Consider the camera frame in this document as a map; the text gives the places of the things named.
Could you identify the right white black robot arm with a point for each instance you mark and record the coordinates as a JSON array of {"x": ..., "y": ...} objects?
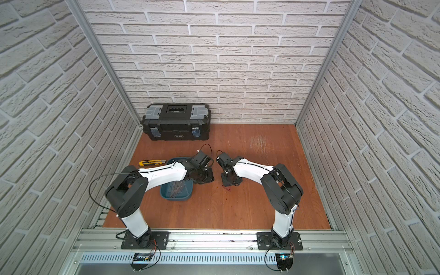
[{"x": 282, "y": 189}]

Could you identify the aluminium front rail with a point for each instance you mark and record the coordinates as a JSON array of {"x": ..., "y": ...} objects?
[{"x": 222, "y": 241}]

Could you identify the teal plastic storage box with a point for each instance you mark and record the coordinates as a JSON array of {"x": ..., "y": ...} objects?
[{"x": 179, "y": 189}]

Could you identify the left controller board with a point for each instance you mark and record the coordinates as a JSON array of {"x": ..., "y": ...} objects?
[{"x": 141, "y": 261}]

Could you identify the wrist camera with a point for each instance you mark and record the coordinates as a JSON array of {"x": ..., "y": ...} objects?
[
  {"x": 226, "y": 162},
  {"x": 201, "y": 158}
]

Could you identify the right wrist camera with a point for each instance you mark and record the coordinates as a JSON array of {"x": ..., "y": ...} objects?
[{"x": 226, "y": 162}]

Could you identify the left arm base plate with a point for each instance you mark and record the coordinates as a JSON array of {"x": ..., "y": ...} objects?
[{"x": 144, "y": 240}]

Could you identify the black plastic toolbox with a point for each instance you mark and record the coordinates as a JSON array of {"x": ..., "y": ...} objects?
[{"x": 177, "y": 121}]

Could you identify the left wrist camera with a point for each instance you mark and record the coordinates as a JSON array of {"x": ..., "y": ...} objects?
[{"x": 201, "y": 158}]

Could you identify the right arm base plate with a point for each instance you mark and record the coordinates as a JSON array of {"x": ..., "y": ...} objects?
[{"x": 270, "y": 240}]

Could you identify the right controller board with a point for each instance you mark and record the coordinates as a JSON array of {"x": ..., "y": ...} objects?
[{"x": 284, "y": 261}]

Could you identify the yellow black utility knife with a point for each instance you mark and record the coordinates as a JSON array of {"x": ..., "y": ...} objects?
[{"x": 146, "y": 163}]

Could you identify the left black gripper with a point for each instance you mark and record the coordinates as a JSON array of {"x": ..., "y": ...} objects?
[{"x": 200, "y": 175}]

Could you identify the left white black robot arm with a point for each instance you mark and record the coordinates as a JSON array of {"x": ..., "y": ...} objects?
[{"x": 126, "y": 192}]

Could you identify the controller board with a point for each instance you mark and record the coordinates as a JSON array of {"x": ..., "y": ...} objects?
[
  {"x": 284, "y": 261},
  {"x": 141, "y": 261}
]

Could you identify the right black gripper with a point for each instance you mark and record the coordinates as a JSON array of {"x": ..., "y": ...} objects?
[{"x": 226, "y": 183}]

